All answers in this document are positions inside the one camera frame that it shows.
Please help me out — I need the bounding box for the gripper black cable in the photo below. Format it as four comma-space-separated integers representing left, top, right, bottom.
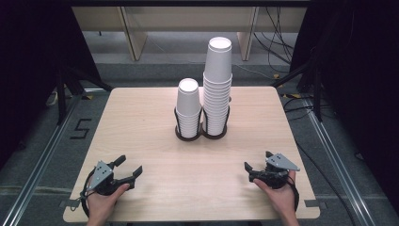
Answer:
79, 169, 97, 218
286, 174, 301, 212

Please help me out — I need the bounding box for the person's right hand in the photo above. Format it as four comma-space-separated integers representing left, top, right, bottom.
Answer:
252, 169, 298, 218

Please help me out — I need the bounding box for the grey tape strip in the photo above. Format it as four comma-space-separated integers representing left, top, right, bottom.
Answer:
304, 199, 327, 210

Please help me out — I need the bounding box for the long black floor cable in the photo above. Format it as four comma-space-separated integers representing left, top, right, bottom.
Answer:
282, 93, 359, 226

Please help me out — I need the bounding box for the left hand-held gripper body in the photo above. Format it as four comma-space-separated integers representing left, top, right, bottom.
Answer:
85, 160, 127, 198

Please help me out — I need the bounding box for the light wooden desk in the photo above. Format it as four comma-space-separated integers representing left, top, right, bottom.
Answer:
72, 6, 308, 62

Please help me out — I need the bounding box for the tall stack of white cups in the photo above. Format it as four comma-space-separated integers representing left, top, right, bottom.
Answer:
201, 36, 233, 137

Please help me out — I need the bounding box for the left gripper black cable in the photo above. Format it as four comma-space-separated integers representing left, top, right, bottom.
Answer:
79, 169, 97, 218

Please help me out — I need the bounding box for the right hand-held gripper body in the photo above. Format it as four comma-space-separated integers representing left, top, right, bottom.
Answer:
248, 152, 301, 190

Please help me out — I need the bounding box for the bundle of black floor cables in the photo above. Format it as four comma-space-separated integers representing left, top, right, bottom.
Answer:
252, 6, 296, 66

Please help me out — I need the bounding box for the black cup holder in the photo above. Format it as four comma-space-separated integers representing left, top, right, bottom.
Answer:
200, 105, 231, 140
173, 106, 203, 142

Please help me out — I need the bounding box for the aluminium floor rail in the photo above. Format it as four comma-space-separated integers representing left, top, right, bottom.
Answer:
301, 95, 378, 226
0, 89, 104, 226

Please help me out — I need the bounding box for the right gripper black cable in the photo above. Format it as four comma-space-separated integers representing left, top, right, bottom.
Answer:
286, 174, 301, 212

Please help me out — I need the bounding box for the black curtain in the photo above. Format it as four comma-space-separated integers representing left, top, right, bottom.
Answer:
289, 0, 399, 218
0, 0, 102, 168

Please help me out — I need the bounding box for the short stack of white cups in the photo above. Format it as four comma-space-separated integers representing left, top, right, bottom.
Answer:
175, 77, 202, 139

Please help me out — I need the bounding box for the person's left hand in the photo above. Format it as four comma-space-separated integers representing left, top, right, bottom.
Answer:
86, 184, 131, 218

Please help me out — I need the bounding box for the black stand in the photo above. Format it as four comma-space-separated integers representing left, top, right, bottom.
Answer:
56, 65, 114, 126
271, 57, 325, 122

